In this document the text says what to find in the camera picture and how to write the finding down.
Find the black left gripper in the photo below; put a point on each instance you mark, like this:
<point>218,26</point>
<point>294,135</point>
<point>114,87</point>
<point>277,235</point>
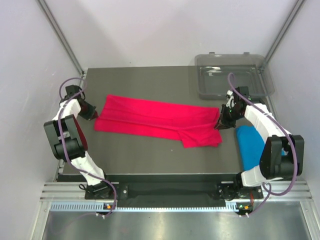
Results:
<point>90,115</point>

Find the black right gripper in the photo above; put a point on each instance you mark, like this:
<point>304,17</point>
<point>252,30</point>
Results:
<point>223,122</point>

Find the red t shirt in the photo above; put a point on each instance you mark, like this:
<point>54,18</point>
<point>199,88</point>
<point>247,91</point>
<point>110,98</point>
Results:
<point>193,126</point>

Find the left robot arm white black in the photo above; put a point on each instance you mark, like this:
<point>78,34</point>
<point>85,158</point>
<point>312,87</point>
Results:
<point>68,143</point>

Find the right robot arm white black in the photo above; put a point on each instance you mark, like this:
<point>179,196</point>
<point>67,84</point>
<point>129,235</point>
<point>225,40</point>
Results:
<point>282,154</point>

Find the blue folded t shirt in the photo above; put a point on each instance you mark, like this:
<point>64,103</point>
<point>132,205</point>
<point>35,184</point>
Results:
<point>251,146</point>

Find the clear plastic storage bin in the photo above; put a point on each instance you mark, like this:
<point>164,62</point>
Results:
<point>218,73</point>

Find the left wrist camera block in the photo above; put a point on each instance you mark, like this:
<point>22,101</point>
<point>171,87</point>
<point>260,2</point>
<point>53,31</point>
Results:
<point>75,92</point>

